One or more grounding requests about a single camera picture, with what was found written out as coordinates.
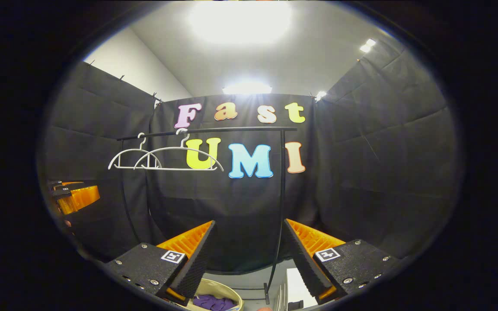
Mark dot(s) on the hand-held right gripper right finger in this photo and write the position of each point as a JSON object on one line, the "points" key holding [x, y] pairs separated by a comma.
{"points": [[301, 259]]}

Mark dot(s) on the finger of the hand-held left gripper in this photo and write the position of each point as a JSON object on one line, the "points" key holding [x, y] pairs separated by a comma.
{"points": [[80, 198], [65, 185]]}

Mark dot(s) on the white plastic clothes hanger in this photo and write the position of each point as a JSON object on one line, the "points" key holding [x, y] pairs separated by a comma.
{"points": [[175, 169], [123, 167]]}

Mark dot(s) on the black metal clothes rack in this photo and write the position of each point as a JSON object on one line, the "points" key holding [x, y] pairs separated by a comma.
{"points": [[282, 194]]}

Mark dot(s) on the small ceiling light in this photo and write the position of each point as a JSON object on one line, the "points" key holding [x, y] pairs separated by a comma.
{"points": [[368, 45], [321, 95]]}

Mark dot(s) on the black backdrop cloth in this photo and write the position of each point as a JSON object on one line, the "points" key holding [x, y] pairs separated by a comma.
{"points": [[361, 172]]}

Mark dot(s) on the beige laundry hamper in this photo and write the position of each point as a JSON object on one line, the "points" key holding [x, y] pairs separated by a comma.
{"points": [[214, 287]]}

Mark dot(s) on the large rectangular ceiling light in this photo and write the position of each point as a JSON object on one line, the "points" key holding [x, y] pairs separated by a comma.
{"points": [[240, 21]]}

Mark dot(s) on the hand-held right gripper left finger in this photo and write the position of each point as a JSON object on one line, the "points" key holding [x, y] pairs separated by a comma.
{"points": [[195, 263]]}

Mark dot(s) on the long ceiling light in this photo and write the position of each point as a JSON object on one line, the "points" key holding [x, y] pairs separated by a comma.
{"points": [[247, 88]]}

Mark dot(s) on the white box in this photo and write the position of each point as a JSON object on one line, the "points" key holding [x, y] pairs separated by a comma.
{"points": [[298, 287]]}

